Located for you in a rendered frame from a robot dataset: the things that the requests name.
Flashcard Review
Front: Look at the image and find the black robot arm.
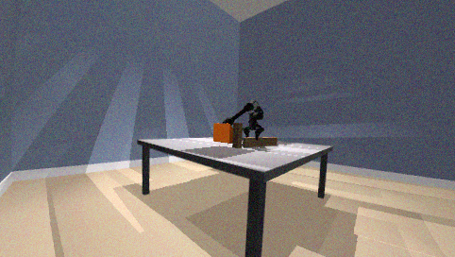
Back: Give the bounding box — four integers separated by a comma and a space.
222, 100, 264, 125

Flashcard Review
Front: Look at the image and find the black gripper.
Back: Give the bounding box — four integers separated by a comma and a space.
243, 120, 264, 141

